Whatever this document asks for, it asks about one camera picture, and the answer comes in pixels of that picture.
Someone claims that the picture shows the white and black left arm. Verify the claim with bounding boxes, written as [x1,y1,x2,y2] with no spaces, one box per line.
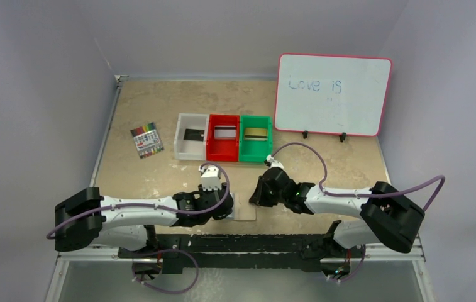
[46,184,234,252]

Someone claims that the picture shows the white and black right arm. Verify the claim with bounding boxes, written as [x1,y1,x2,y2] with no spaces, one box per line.
[249,167,425,254]

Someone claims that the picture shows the gold card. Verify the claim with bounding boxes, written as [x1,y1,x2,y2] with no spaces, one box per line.
[244,128,268,140]

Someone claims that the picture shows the black card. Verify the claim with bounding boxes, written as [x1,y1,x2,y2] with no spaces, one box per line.
[183,128,205,142]

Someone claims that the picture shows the white card with stripe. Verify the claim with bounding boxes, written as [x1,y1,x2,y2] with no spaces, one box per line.
[214,125,236,140]

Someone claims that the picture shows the white plastic bin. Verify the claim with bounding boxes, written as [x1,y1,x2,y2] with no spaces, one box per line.
[174,113,209,161]

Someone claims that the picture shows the green plastic bin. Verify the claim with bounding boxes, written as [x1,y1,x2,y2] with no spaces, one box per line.
[238,115,273,162]

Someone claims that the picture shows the red plastic bin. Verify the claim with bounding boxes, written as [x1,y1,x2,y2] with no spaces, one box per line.
[206,114,240,162]

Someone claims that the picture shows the pack of coloured markers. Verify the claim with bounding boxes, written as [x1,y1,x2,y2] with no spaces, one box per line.
[130,122,164,159]

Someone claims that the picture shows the pink framed whiteboard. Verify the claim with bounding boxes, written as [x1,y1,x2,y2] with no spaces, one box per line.
[274,53,393,137]

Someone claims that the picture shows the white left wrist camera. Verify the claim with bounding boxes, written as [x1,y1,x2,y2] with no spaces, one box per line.
[199,164,222,191]

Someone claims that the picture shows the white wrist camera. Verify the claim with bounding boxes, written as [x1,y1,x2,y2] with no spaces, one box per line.
[199,164,222,191]
[264,154,284,170]

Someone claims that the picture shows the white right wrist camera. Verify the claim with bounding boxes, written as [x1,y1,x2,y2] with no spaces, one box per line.
[264,154,284,170]

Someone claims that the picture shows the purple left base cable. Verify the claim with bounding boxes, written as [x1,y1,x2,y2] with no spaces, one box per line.
[131,248,201,295]

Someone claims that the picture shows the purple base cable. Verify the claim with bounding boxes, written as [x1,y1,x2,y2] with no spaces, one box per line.
[326,245,364,284]
[131,248,201,295]

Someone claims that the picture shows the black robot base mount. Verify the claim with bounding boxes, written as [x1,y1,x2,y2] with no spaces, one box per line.
[118,230,364,275]

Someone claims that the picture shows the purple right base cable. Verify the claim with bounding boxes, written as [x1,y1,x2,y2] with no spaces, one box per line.
[326,245,364,284]

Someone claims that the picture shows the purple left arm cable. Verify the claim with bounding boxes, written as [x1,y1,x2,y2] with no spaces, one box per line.
[46,162,231,240]

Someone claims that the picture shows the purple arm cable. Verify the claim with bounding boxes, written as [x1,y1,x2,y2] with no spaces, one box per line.
[268,142,446,213]
[46,162,231,240]

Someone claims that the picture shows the aluminium frame rail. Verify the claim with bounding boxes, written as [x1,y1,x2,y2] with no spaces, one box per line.
[56,237,426,264]

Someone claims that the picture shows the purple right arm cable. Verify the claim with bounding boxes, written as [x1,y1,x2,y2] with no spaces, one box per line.
[268,142,446,213]

